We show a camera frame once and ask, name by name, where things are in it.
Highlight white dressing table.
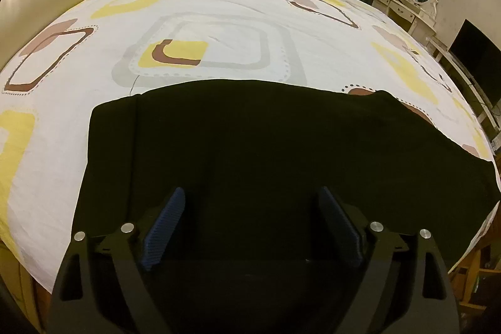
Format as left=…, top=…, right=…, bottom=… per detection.
left=374, top=0, right=437, bottom=44

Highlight white patterned bed sheet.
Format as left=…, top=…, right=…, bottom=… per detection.
left=0, top=0, right=501, bottom=293

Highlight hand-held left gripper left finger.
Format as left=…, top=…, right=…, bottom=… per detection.
left=47, top=186, right=186, bottom=334

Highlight black flat television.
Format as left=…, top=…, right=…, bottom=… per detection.
left=448, top=19, right=501, bottom=106

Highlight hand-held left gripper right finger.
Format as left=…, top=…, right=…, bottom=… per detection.
left=317, top=185, right=462, bottom=334

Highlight black pants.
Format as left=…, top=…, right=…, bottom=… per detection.
left=76, top=79, right=501, bottom=280

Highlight white television stand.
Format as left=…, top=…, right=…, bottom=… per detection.
left=426, top=36, right=501, bottom=149

